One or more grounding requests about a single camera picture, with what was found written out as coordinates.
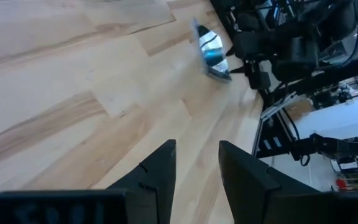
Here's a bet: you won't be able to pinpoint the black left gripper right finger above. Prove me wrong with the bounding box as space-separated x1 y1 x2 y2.
218 140 326 224

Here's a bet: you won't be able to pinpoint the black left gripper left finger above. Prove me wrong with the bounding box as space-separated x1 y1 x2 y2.
106 139 177 224

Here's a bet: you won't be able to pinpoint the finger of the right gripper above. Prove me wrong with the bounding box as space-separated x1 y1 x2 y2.
225 45 244 57
229 65 252 75

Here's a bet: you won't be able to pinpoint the clear jewel case blue insert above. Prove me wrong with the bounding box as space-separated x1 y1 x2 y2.
191 17 233 82

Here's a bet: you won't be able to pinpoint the brown cardboard box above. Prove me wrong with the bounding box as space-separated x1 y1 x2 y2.
283 100 315 123

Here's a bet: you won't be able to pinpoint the white background table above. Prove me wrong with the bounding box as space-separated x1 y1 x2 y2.
293 93 358 141

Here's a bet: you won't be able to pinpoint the black frame panel white labels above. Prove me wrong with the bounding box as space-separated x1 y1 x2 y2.
252 116 295 159

